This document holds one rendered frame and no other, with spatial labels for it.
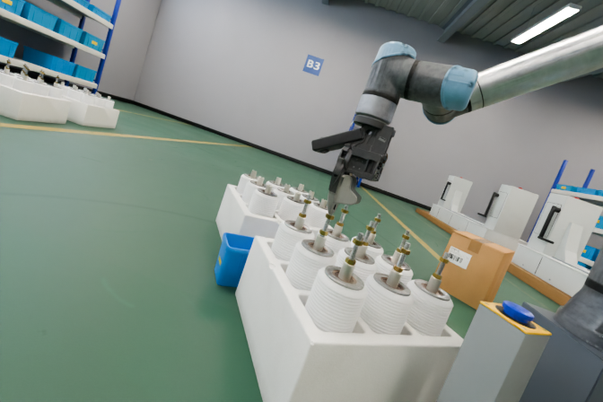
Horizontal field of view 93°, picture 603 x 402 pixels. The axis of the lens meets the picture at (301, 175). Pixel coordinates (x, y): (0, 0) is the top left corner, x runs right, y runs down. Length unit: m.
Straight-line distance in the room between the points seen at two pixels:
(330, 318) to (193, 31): 7.85
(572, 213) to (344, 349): 2.97
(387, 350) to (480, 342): 0.15
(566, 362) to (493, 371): 0.18
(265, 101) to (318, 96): 1.30
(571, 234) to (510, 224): 0.77
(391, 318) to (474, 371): 0.14
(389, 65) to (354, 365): 0.54
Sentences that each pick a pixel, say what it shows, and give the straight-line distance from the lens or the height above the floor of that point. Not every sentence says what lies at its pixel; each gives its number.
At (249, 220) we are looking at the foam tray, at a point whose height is 0.16.
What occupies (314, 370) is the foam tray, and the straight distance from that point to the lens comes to 0.53.
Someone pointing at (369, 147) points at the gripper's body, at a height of 0.49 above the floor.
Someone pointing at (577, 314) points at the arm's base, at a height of 0.33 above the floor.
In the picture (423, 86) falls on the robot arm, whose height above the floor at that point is 0.63.
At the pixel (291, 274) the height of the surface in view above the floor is 0.19.
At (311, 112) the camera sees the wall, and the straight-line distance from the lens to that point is 6.95.
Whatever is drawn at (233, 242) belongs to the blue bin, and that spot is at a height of 0.09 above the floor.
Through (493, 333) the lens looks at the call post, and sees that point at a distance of 0.57.
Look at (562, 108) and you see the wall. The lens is 8.71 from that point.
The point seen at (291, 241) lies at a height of 0.22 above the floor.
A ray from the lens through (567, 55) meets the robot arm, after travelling 0.75.
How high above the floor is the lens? 0.45
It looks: 6 degrees down
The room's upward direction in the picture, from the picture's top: 20 degrees clockwise
